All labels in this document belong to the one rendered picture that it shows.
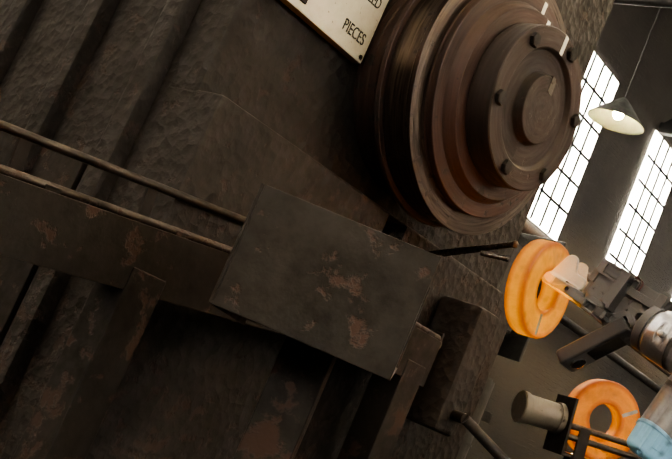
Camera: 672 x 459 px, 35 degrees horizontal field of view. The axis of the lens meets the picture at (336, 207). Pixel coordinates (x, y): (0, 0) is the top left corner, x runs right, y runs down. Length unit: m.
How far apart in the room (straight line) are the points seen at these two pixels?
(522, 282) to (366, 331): 0.56
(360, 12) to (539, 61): 0.31
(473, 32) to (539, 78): 0.14
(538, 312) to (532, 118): 0.33
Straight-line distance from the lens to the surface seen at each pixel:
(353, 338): 1.08
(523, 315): 1.62
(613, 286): 1.59
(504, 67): 1.71
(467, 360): 1.94
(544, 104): 1.80
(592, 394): 2.07
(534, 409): 2.01
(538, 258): 1.63
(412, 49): 1.70
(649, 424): 1.52
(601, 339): 1.59
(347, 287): 1.09
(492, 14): 1.76
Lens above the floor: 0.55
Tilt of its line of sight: 9 degrees up
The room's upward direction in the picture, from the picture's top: 24 degrees clockwise
